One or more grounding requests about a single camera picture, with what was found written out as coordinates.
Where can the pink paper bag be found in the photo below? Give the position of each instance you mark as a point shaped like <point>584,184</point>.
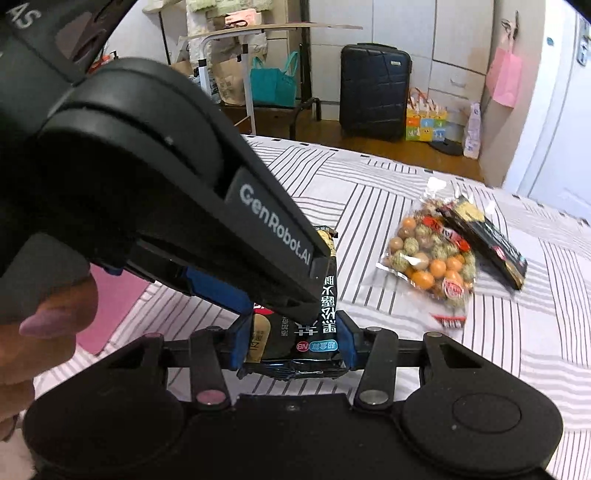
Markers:
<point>505,79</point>

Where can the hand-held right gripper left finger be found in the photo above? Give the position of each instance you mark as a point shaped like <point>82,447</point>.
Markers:
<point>240,342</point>

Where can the brown paper bag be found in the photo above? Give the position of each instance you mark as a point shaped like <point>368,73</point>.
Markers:
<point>231,83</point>

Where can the dark blue suitcase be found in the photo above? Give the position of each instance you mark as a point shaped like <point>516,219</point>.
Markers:
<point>374,92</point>

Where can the black flat floor object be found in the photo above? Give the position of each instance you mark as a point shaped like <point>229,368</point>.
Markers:
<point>445,147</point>

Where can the person's left hand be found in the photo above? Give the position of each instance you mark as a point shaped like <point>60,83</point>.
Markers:
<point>51,337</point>

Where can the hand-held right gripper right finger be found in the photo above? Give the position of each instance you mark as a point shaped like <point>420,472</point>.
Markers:
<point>346,344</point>

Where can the white plastic bag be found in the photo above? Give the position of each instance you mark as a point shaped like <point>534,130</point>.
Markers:
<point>472,131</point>

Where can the black snack packet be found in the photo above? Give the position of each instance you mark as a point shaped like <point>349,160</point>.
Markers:
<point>489,244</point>
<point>295,344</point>

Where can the clear bag of coated nuts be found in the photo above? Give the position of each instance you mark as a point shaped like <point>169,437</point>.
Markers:
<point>429,258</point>

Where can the teal tote bag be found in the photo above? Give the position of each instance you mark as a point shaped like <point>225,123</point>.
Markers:
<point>274,83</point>

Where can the white folding table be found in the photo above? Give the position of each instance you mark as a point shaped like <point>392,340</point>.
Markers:
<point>251,69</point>

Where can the pink storage box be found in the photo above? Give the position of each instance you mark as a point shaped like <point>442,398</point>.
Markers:
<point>111,316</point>

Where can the striped bedsheet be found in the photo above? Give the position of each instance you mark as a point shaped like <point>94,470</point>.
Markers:
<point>378,194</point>

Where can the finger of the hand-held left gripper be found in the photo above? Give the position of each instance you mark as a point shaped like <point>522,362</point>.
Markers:
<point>217,291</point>
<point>309,295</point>

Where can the colourful gift bag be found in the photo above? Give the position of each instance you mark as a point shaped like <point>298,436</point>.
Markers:
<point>425,122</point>

